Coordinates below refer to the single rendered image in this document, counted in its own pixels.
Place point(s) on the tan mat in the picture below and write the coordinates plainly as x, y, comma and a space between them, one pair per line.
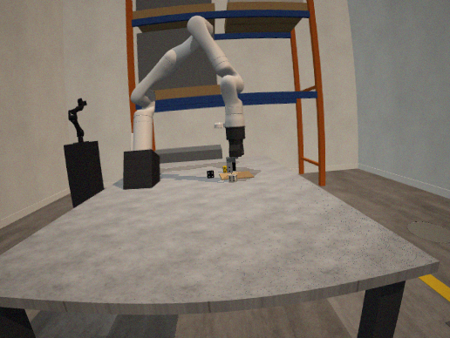
240, 175

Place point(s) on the white die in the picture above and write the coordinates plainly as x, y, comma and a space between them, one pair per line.
232, 177

